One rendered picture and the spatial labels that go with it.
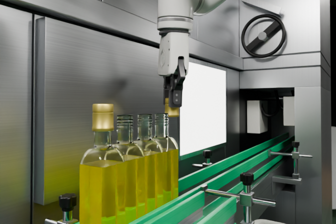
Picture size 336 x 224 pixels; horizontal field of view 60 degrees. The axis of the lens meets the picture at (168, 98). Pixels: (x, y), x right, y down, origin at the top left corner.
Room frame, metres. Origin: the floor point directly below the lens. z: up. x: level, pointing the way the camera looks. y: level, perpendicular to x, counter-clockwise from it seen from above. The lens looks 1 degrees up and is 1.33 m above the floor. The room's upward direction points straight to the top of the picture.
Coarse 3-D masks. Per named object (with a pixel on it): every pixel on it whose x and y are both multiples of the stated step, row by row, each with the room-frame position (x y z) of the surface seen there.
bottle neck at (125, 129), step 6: (120, 114) 0.53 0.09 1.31; (126, 114) 0.54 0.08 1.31; (120, 120) 0.51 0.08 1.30; (126, 120) 0.51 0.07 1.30; (132, 120) 0.53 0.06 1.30; (120, 126) 0.51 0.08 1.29; (126, 126) 0.51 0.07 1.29; (132, 126) 0.53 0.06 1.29; (120, 132) 0.52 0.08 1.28; (126, 132) 0.52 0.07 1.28; (132, 132) 0.53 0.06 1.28; (120, 138) 0.52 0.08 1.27; (126, 138) 0.52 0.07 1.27; (132, 138) 0.53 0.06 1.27
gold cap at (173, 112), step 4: (168, 108) 0.69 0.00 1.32; (172, 108) 0.69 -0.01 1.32; (176, 108) 0.69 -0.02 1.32; (164, 112) 0.70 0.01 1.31; (168, 112) 0.69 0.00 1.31; (172, 112) 0.69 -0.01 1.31; (176, 112) 0.69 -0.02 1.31; (168, 116) 0.69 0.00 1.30; (172, 116) 0.69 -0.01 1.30; (176, 116) 0.69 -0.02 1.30
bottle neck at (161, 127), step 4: (156, 116) 0.61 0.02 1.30; (160, 116) 0.61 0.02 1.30; (164, 116) 0.61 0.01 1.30; (156, 120) 0.61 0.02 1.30; (160, 120) 0.61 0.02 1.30; (164, 120) 0.61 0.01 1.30; (156, 124) 0.61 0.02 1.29; (160, 124) 0.61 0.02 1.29; (164, 124) 0.61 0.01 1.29; (156, 128) 0.61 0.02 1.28; (160, 128) 0.61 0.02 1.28; (164, 128) 0.61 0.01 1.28; (156, 132) 0.61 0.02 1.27; (160, 132) 0.61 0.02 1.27; (164, 132) 0.61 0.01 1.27
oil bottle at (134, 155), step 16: (112, 144) 0.52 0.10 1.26; (128, 144) 0.51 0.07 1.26; (128, 160) 0.50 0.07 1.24; (144, 160) 0.53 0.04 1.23; (128, 176) 0.50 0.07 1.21; (144, 176) 0.53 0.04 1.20; (128, 192) 0.50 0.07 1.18; (144, 192) 0.53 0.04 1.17; (128, 208) 0.50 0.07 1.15; (144, 208) 0.53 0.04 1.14
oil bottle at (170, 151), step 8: (160, 136) 0.61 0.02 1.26; (168, 136) 0.62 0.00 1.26; (160, 144) 0.59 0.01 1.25; (168, 144) 0.60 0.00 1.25; (176, 144) 0.62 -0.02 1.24; (168, 152) 0.60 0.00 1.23; (176, 152) 0.62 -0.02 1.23; (168, 160) 0.60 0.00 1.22; (176, 160) 0.62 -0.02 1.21; (168, 168) 0.60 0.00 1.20; (176, 168) 0.62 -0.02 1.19; (168, 176) 0.60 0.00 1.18; (176, 176) 0.62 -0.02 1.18; (168, 184) 0.60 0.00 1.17; (176, 184) 0.62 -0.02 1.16; (168, 192) 0.60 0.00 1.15; (176, 192) 0.62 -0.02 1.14; (168, 200) 0.60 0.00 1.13
